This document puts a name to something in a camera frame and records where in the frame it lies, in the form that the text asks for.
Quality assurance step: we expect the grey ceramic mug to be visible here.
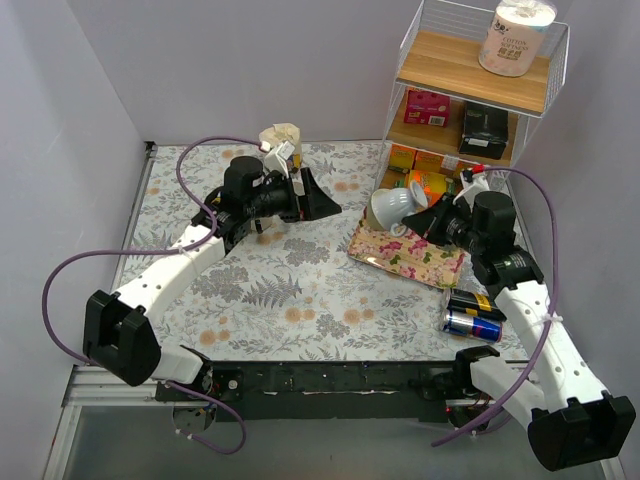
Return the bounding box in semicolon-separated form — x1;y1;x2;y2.
365;181;428;237

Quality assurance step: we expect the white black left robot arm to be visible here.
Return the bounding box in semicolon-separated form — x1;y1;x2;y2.
83;156;341;400

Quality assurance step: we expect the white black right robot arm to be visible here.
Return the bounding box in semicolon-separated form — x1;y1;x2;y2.
402;191;636;471

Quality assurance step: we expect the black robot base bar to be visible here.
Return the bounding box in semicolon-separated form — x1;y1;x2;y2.
154;358;501;422

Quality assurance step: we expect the orange sponge pack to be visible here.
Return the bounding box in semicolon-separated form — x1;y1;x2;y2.
405;170;446;196

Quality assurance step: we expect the yellow green sponge pack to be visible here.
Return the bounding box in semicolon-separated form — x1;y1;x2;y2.
445;177;458;195

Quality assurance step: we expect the floral tray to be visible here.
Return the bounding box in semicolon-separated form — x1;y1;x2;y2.
347;209;465;289

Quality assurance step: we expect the yellow sponge pack middle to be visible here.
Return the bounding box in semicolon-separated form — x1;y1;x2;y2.
413;150;444;173

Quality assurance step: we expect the yellow sponge pack right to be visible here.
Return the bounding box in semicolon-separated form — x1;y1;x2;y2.
453;160;483;179

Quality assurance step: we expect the beige paper roll with cartoon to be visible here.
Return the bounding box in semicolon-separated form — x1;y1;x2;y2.
259;123;302;173

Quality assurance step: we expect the yellow sponge pack left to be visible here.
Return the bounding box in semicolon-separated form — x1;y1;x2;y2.
388;144;416;173

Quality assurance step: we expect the black yellow drink can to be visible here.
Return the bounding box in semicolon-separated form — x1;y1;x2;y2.
446;289;506;322

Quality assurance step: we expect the black product box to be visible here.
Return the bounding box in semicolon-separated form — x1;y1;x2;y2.
458;102;509;160

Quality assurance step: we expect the blue silver drink can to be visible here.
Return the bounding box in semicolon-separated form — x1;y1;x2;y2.
440;309;502;343

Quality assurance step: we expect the pink sponge box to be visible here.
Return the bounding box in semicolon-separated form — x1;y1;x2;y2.
404;89;451;127

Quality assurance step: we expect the pink wrapped toilet paper roll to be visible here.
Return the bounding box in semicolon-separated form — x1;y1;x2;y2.
478;0;557;77

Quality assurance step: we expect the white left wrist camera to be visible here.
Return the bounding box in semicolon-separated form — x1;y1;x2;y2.
260;140;295;178

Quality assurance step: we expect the white wire wooden shelf rack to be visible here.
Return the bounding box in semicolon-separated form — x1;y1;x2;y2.
377;1;570;190

